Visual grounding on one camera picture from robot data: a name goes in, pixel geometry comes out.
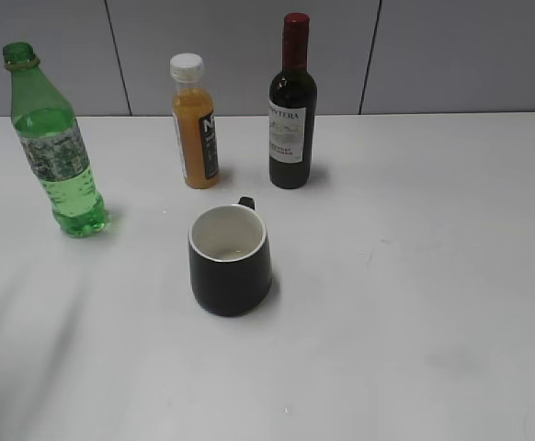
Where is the green sprite bottle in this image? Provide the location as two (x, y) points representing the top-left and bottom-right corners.
(3, 42), (108, 237)

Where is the black mug white inside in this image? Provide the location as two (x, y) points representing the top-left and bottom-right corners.
(188, 196), (272, 317)

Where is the orange juice bottle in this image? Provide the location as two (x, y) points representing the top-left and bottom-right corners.
(170, 53), (219, 189)

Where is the dark red wine bottle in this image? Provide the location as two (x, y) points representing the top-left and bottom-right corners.
(268, 12), (317, 189)

